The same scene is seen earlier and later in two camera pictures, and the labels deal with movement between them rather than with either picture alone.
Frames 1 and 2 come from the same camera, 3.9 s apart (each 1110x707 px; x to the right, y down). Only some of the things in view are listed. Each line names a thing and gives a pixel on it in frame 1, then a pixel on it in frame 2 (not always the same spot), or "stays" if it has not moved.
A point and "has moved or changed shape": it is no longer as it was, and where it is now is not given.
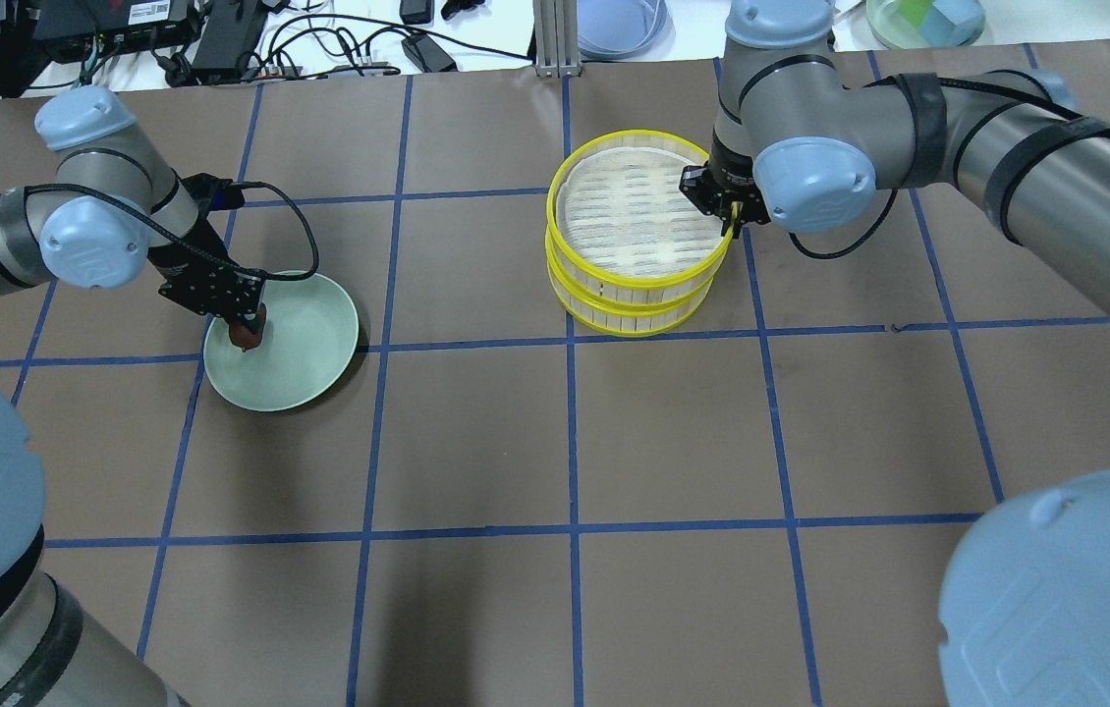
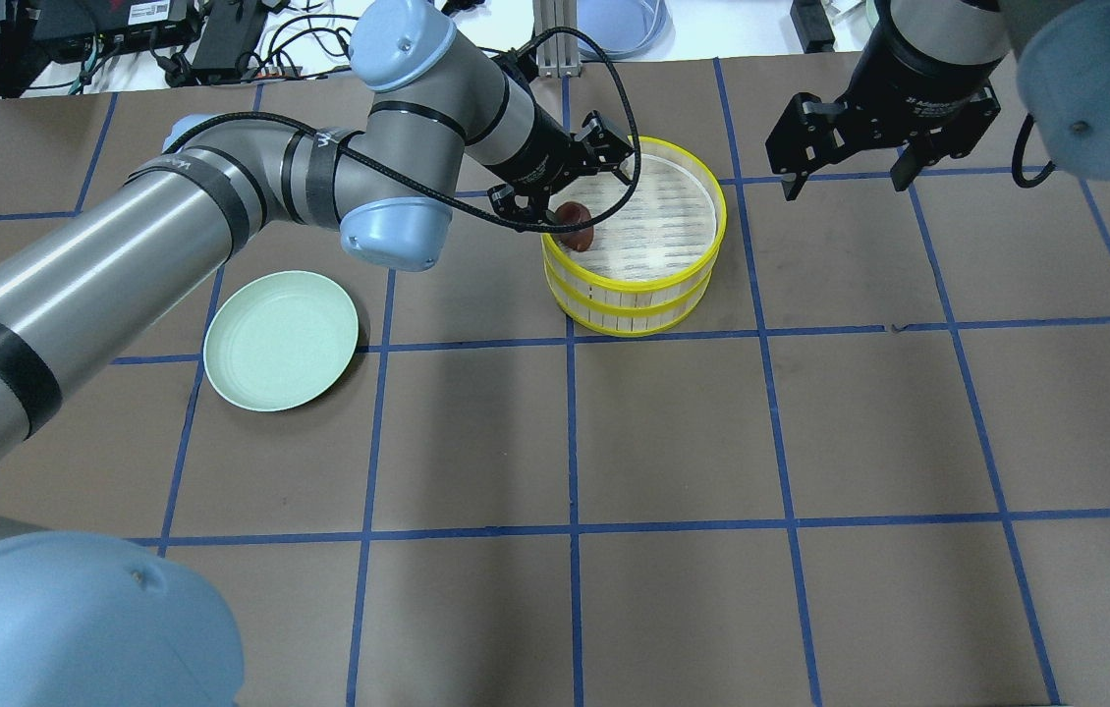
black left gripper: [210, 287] to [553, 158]
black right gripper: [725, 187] to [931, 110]
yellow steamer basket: [623, 229] has moved or changed shape
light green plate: [308, 346] stays
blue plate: [625, 29] stays
